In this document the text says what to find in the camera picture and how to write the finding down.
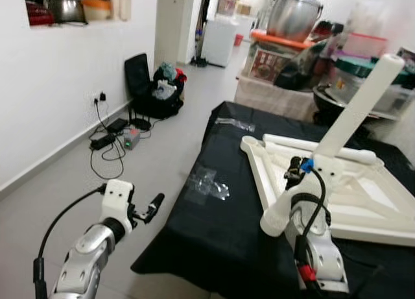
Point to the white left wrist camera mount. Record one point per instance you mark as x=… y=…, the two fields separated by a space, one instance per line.
x=117 y=202

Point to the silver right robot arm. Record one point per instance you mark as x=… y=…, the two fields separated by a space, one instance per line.
x=321 y=253

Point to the grey electronic box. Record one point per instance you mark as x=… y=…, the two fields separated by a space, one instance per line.
x=131 y=139

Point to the black floor stand base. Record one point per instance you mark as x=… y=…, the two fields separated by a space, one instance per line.
x=198 y=62

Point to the black folding chair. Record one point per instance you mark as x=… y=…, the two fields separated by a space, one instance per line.
x=136 y=75

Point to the white cabinet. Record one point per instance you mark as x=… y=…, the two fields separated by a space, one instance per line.
x=219 y=43

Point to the framed picture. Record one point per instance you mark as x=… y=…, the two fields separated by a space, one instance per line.
x=405 y=57

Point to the black wok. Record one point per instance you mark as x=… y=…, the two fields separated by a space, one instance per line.
x=331 y=104

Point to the large steel pot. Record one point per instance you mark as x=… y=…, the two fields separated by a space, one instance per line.
x=293 y=17

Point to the white plastic table top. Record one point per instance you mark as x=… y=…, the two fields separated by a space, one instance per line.
x=369 y=195

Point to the orange lidded storage box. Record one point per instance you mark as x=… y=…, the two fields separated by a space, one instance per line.
x=266 y=59

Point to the clear tape patch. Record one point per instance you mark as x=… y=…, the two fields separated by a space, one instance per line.
x=235 y=124
x=207 y=184

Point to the small red bin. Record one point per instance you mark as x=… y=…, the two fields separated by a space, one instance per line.
x=238 y=39

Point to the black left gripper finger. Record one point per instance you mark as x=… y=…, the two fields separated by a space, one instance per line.
x=156 y=207
x=131 y=192

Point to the black wall charger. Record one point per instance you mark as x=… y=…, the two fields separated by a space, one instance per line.
x=100 y=98

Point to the green pot with lid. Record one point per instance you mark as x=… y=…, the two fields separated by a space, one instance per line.
x=353 y=65

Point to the red cooking pot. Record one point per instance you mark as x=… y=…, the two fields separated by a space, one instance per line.
x=39 y=15

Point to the small steel cooking pot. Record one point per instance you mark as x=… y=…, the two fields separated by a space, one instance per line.
x=65 y=8

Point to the red cloth item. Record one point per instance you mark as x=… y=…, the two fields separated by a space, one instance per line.
x=181 y=74

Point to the white plastic table leg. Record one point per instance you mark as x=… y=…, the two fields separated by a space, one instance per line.
x=360 y=104
x=292 y=143

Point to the black tablecloth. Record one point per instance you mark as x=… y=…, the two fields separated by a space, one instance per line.
x=214 y=247

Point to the red lidded plastic container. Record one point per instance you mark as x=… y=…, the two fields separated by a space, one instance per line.
x=365 y=45

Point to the white crumpled plastic bag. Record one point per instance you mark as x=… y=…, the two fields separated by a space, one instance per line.
x=164 y=89

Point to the beige cloth covered bench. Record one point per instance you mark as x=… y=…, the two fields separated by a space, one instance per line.
x=272 y=101

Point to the black fabric bag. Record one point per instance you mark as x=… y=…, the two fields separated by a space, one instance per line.
x=162 y=107

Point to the black power adapter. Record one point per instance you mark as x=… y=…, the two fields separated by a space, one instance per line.
x=117 y=125
x=102 y=141

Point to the glossy black bag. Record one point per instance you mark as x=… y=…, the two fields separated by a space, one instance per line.
x=298 y=72

